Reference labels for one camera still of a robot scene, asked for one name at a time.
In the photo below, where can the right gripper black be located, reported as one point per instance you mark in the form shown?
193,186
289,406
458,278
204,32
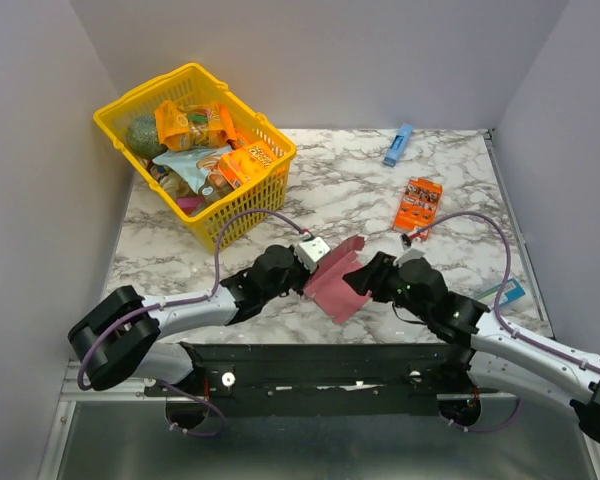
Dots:
380,273

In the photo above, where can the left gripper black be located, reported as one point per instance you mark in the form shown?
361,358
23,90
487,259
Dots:
306,274

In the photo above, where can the pink paper box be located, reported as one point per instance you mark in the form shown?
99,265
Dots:
327,287

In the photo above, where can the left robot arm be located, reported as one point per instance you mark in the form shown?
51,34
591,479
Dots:
118,338

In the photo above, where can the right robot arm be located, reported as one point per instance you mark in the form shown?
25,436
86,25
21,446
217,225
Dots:
504,355

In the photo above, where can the orange product box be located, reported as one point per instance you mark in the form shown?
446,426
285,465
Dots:
418,207

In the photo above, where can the orange cracker box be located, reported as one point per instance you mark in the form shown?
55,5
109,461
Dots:
246,164

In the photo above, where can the blue small box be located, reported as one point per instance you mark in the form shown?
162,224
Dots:
398,145

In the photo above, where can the pink item in basket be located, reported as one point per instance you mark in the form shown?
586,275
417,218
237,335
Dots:
192,205

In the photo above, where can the light blue snack bag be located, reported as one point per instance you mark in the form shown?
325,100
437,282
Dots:
197,167

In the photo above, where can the yellow plastic basket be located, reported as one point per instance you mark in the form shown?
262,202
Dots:
193,84

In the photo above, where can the orange snack bag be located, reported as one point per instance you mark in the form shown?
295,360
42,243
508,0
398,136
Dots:
185,127

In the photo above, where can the green melon ball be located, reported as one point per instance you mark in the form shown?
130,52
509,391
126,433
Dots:
142,137

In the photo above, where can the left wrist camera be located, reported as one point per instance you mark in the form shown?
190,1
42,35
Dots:
310,250

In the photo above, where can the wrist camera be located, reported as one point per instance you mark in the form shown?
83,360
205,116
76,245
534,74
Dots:
310,250
410,252

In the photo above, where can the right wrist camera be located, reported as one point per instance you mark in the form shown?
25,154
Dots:
410,252

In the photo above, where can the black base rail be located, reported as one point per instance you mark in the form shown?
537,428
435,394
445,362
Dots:
444,363

